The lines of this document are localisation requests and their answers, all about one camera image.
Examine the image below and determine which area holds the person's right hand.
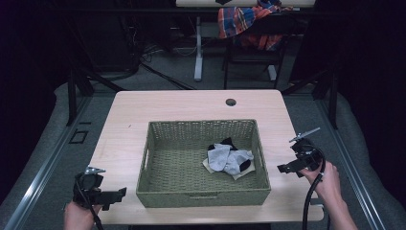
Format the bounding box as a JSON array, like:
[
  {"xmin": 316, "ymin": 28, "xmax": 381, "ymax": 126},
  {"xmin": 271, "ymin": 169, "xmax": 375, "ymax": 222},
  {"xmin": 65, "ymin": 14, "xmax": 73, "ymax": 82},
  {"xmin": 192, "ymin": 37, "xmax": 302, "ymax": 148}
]
[{"xmin": 299, "ymin": 160, "xmax": 343, "ymax": 206}]

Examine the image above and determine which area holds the white desk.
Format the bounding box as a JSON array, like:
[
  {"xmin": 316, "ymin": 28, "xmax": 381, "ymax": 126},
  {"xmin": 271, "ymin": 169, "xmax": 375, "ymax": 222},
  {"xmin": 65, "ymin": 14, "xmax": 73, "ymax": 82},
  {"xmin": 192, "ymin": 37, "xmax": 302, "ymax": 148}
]
[{"xmin": 174, "ymin": 0, "xmax": 317, "ymax": 82}]

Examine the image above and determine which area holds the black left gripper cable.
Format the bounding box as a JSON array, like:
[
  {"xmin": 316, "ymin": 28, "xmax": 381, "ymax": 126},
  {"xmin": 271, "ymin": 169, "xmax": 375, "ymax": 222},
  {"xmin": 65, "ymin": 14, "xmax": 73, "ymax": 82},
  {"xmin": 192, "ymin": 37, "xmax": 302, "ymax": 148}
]
[{"xmin": 76, "ymin": 180, "xmax": 105, "ymax": 230}]

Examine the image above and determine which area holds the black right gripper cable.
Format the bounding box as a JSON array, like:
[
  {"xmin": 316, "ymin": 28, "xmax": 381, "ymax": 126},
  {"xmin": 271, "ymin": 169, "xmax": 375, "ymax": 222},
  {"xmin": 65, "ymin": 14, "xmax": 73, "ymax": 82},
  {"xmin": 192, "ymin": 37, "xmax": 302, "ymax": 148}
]
[{"xmin": 301, "ymin": 144, "xmax": 327, "ymax": 230}]

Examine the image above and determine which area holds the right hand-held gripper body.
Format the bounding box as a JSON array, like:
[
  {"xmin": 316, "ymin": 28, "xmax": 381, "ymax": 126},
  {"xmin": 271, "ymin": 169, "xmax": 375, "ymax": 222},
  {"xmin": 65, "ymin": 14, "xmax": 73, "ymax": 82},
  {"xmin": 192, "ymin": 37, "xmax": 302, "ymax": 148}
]
[{"xmin": 288, "ymin": 126, "xmax": 325, "ymax": 179}]

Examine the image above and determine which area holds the black metal stand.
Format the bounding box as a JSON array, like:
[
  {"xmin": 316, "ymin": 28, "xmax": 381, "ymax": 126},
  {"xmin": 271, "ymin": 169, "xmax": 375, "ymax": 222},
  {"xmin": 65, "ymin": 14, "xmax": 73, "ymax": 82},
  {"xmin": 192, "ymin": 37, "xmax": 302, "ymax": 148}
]
[
  {"xmin": 64, "ymin": 65, "xmax": 126, "ymax": 127},
  {"xmin": 281, "ymin": 61, "xmax": 340, "ymax": 130}
]

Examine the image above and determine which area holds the black chair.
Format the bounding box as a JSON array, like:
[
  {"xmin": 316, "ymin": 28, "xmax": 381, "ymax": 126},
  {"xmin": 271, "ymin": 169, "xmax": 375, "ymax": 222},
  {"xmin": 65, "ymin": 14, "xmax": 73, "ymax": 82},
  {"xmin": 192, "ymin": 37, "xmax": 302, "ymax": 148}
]
[{"xmin": 221, "ymin": 12, "xmax": 290, "ymax": 91}]

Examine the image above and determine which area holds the green woven basket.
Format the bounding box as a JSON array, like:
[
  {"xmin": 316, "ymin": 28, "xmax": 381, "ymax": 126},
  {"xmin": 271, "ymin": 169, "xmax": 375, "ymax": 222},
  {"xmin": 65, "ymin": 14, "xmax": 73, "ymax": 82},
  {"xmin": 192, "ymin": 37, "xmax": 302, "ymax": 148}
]
[{"xmin": 136, "ymin": 119, "xmax": 272, "ymax": 209}]

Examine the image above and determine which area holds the plaid cloth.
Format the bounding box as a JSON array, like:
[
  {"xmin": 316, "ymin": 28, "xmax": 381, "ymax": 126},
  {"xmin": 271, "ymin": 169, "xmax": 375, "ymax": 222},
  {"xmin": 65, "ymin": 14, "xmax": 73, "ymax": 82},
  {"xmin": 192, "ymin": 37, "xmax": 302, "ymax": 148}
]
[{"xmin": 217, "ymin": 0, "xmax": 293, "ymax": 51}]

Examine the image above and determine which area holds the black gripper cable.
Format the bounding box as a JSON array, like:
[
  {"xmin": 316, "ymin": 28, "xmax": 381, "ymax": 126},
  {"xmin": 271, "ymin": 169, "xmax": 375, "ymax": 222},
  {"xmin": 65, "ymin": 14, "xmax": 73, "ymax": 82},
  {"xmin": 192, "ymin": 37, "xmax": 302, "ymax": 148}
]
[
  {"xmin": 301, "ymin": 144, "xmax": 327, "ymax": 230},
  {"xmin": 76, "ymin": 180, "xmax": 105, "ymax": 230}
]

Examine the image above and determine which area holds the aluminium rail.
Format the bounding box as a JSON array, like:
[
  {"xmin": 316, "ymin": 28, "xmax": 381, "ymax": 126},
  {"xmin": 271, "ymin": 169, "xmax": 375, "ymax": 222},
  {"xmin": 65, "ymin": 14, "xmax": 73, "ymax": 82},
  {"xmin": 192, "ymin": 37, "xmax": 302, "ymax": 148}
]
[
  {"xmin": 317, "ymin": 99, "xmax": 388, "ymax": 230},
  {"xmin": 2, "ymin": 95, "xmax": 94, "ymax": 230}
]

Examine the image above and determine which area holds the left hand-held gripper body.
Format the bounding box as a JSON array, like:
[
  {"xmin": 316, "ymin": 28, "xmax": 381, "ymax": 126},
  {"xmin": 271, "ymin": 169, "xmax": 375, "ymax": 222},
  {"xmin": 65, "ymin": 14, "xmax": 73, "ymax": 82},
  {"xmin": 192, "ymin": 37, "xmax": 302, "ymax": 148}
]
[{"xmin": 72, "ymin": 166, "xmax": 111, "ymax": 212}]

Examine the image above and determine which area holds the black floor cable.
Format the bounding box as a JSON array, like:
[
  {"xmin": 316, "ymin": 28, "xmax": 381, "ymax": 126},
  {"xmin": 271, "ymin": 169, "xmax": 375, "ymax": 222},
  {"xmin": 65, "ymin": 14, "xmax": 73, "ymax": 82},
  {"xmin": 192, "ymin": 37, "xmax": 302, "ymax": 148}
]
[{"xmin": 139, "ymin": 61, "xmax": 196, "ymax": 91}]

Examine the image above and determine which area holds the grey sock with black toe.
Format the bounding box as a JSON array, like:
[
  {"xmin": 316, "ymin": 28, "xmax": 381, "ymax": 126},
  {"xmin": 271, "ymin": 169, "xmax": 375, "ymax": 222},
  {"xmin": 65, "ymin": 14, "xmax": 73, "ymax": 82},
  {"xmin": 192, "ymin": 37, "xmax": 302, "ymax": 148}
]
[
  {"xmin": 223, "ymin": 149, "xmax": 255, "ymax": 176},
  {"xmin": 207, "ymin": 137, "xmax": 238, "ymax": 173}
]

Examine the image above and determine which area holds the pile of socks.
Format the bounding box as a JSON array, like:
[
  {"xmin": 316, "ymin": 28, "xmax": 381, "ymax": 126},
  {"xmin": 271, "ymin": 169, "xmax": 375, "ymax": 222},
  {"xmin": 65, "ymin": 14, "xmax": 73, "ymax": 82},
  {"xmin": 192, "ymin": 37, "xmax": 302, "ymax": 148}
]
[{"xmin": 202, "ymin": 157, "xmax": 257, "ymax": 181}]

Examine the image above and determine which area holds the person's left hand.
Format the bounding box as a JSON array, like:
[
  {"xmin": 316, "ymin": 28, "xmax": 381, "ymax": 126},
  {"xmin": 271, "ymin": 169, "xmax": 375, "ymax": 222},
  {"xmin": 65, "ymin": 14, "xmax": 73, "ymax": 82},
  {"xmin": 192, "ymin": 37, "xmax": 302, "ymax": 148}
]
[{"xmin": 63, "ymin": 200, "xmax": 103, "ymax": 230}]

